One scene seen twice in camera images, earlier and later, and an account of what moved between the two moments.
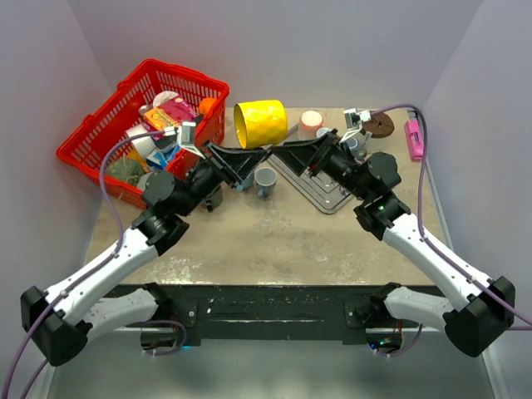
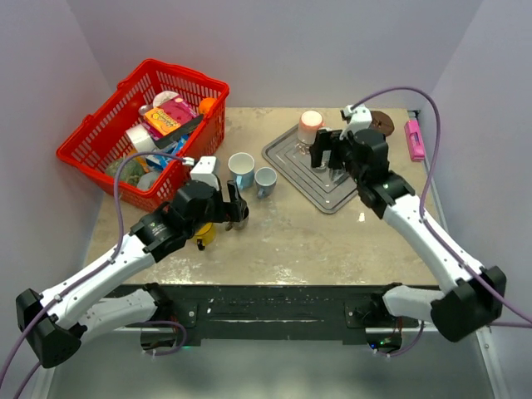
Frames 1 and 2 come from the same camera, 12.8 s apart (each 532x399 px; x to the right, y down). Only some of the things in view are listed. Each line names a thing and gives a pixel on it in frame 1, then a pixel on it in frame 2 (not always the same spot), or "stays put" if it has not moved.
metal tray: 325,193 stays put
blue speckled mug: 265,179 stays put
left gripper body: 204,179 -> 219,210
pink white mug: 310,120 stays put
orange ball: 205,104 stays put
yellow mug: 260,123 -> 206,233
